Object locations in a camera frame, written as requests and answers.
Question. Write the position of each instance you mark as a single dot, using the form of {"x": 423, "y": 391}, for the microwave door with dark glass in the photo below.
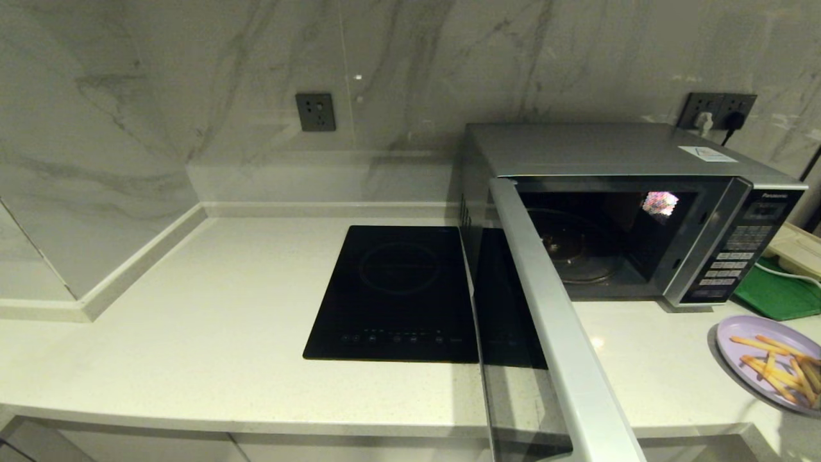
{"x": 558, "y": 321}

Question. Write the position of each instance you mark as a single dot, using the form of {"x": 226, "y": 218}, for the purple oval plate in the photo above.
{"x": 734, "y": 362}

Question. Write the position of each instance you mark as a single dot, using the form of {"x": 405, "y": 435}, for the silver microwave oven body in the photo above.
{"x": 577, "y": 151}

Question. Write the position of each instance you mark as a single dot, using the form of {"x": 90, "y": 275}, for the black glass induction cooktop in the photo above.
{"x": 391, "y": 289}

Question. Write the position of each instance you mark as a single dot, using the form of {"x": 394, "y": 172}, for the white power plug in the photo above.
{"x": 703, "y": 122}

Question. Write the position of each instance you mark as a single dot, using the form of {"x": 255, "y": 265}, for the black power plug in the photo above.
{"x": 734, "y": 120}

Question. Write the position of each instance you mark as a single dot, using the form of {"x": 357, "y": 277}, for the green plastic cutting board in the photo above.
{"x": 776, "y": 298}

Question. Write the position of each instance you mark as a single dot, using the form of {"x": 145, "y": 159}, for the beige plastic power strip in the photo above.
{"x": 795, "y": 247}

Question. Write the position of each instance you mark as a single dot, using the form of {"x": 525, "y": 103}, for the grey single wall socket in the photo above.
{"x": 315, "y": 112}

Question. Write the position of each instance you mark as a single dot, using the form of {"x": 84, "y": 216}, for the grey double wall socket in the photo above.
{"x": 718, "y": 102}

